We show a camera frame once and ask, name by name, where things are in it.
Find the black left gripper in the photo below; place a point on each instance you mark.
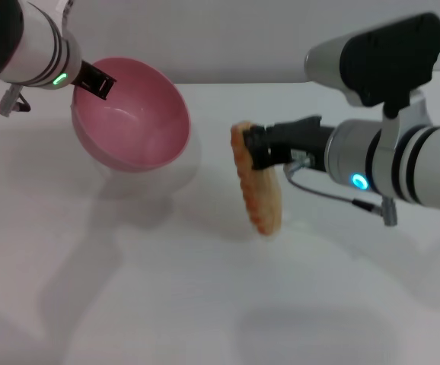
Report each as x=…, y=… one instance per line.
x=83, y=75

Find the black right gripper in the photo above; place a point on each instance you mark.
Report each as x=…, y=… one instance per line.
x=300, y=137

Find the pink plastic bowl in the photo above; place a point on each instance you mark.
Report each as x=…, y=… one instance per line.
x=136, y=121

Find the striped orange bread roll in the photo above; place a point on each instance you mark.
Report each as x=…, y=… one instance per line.
x=262, y=201

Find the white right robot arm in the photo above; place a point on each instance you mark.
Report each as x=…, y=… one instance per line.
x=414, y=167

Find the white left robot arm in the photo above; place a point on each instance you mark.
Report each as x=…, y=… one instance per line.
x=33, y=49

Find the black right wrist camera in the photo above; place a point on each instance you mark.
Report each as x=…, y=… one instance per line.
x=387, y=57

